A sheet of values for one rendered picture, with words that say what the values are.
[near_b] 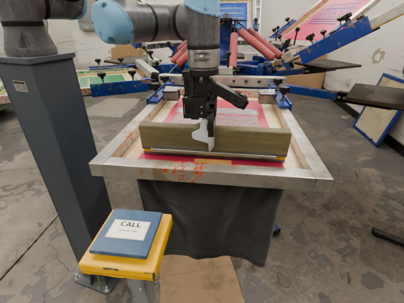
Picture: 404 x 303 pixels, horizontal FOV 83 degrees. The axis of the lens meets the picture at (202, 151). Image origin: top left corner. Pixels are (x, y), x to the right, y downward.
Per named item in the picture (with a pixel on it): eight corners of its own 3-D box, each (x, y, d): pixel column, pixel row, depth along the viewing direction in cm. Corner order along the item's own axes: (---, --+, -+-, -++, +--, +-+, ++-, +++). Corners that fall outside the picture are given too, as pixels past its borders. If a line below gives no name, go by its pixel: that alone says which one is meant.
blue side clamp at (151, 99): (159, 115, 101) (157, 99, 98) (147, 114, 102) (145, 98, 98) (174, 95, 127) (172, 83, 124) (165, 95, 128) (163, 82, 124)
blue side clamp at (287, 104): (289, 120, 96) (292, 104, 92) (276, 119, 96) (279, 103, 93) (276, 99, 122) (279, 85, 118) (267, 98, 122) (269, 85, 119)
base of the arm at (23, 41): (-5, 55, 75) (-19, 21, 71) (37, 50, 88) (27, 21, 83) (28, 58, 71) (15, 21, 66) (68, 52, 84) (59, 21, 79)
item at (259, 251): (268, 270, 83) (291, 171, 62) (146, 257, 87) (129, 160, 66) (267, 262, 85) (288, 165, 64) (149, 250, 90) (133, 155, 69)
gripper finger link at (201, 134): (193, 150, 64) (192, 117, 61) (214, 151, 63) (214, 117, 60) (191, 154, 61) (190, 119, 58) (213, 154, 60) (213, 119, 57)
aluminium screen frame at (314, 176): (329, 192, 53) (333, 179, 52) (91, 175, 59) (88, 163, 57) (275, 97, 121) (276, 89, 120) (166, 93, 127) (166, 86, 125)
